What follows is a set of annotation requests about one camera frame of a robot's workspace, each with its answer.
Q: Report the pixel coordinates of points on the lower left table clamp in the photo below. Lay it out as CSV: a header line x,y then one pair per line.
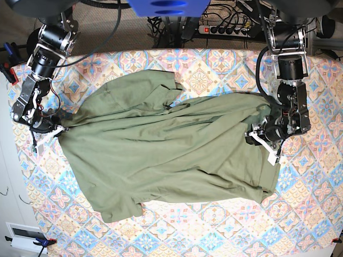
x,y
44,242

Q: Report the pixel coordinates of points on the lower right orange clamp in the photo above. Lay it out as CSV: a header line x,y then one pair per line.
x,y
337,241

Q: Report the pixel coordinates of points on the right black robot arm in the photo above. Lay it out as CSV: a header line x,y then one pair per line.
x,y
55,41

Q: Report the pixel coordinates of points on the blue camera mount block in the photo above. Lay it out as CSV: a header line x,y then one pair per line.
x,y
169,8

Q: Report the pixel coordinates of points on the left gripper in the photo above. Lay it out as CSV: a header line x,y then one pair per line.
x,y
268,129

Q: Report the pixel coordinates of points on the black round stool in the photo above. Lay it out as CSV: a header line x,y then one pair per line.
x,y
32,41

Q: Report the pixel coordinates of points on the olive green t-shirt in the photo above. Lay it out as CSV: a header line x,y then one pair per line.
x,y
128,144

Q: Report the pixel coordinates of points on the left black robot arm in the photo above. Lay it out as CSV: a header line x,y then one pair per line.
x,y
286,42

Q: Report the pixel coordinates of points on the patterned tile tablecloth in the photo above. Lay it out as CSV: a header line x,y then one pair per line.
x,y
303,215

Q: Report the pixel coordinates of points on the white wall outlet box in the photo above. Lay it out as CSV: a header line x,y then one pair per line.
x,y
23,237

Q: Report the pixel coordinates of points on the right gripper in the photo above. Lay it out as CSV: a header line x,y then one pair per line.
x,y
55,123

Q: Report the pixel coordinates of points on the white power strip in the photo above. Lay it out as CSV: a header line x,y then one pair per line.
x,y
222,30

